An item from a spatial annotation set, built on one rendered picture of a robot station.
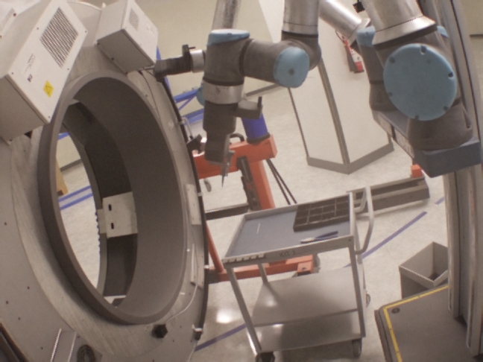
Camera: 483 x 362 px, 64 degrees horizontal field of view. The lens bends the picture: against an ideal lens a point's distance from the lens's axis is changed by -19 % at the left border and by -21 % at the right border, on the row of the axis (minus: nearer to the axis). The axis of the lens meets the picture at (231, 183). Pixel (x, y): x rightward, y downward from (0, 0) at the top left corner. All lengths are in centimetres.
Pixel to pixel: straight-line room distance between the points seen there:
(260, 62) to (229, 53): 7
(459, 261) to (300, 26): 106
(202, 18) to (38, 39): 1035
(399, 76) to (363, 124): 380
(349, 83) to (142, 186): 298
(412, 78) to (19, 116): 80
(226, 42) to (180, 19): 1014
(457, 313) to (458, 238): 35
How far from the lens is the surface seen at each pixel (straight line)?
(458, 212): 160
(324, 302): 214
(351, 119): 449
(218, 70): 99
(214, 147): 106
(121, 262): 203
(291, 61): 92
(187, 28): 1112
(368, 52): 146
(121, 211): 196
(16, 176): 110
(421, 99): 82
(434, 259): 245
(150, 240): 183
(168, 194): 182
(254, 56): 94
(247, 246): 204
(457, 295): 178
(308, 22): 104
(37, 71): 100
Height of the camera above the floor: 151
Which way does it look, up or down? 17 degrees down
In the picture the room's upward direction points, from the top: 17 degrees counter-clockwise
